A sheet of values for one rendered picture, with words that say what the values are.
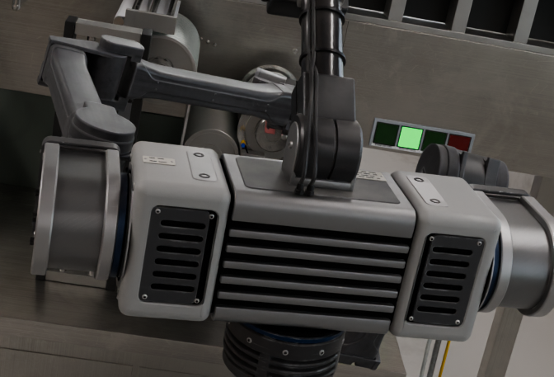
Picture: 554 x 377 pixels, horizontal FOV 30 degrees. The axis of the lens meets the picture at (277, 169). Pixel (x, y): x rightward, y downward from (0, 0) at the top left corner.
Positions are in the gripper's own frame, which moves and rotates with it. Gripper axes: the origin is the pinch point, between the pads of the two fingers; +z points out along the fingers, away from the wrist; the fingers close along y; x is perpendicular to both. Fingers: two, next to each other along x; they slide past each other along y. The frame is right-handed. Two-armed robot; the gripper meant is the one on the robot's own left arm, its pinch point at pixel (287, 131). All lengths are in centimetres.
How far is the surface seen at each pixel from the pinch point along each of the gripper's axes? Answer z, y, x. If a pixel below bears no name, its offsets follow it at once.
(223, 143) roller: 9.2, -12.1, -1.2
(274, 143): 5.5, -1.7, -0.9
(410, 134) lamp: 34, 34, 18
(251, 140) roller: 7.1, -6.3, -0.4
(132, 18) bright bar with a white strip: -8.1, -33.8, 15.1
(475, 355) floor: 198, 107, -2
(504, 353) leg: 88, 79, -21
